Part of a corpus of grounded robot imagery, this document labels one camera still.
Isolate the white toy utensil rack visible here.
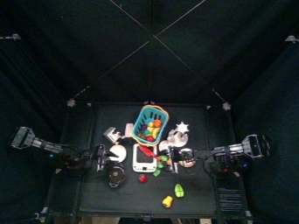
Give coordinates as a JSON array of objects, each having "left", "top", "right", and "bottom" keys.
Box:
[{"left": 166, "top": 121, "right": 191, "bottom": 149}]

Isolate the thin white cord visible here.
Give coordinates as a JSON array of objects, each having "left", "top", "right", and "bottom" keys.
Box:
[
  {"left": 107, "top": 0, "right": 198, "bottom": 74},
  {"left": 73, "top": 0, "right": 207, "bottom": 99}
]

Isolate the teal basket with orange rim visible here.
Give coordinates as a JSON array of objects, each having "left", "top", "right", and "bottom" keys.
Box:
[{"left": 131, "top": 104, "right": 171, "bottom": 146}]

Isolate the white toy pot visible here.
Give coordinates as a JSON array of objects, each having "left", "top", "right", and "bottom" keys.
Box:
[{"left": 106, "top": 162, "right": 127, "bottom": 189}]

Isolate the red toy utensil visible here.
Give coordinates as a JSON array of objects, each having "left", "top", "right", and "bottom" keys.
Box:
[{"left": 138, "top": 143, "right": 163, "bottom": 162}]

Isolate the green toy lettuce leaf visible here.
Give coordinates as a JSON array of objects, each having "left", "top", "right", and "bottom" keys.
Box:
[{"left": 154, "top": 162, "right": 166, "bottom": 178}]

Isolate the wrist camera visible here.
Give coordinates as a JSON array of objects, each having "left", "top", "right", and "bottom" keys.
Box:
[
  {"left": 179, "top": 149, "right": 195, "bottom": 161},
  {"left": 79, "top": 150, "right": 98, "bottom": 165}
]

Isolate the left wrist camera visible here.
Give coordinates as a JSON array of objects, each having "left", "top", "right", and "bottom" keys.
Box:
[{"left": 79, "top": 150, "right": 98, "bottom": 165}]

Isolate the black toy pot lid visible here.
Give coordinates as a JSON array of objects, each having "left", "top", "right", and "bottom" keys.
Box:
[{"left": 107, "top": 166, "right": 126, "bottom": 184}]

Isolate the white toy bowl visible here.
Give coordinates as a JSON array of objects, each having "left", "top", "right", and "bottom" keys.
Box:
[{"left": 107, "top": 144, "right": 129, "bottom": 163}]

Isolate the white plastic toy piece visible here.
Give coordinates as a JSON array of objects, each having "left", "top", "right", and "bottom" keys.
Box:
[{"left": 125, "top": 122, "right": 137, "bottom": 138}]

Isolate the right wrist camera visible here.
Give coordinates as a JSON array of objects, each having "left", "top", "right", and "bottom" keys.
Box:
[{"left": 179, "top": 149, "right": 195, "bottom": 161}]

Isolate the yellow toy banana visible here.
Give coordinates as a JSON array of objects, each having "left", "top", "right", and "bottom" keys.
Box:
[{"left": 151, "top": 127, "right": 162, "bottom": 140}]

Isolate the orange toy carrot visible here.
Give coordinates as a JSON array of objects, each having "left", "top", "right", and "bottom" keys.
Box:
[{"left": 158, "top": 155, "right": 174, "bottom": 166}]

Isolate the white toy knife block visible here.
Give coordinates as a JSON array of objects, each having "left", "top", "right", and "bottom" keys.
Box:
[{"left": 103, "top": 126, "right": 125, "bottom": 144}]

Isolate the white round toy plate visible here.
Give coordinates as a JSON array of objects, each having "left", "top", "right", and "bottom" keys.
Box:
[{"left": 158, "top": 140, "right": 171, "bottom": 153}]

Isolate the yellow toy pepper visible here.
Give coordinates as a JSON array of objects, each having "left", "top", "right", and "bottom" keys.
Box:
[{"left": 162, "top": 195, "right": 175, "bottom": 209}]

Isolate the green yellow toy vegetable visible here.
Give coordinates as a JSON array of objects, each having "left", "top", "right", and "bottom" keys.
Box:
[{"left": 173, "top": 183, "right": 186, "bottom": 199}]

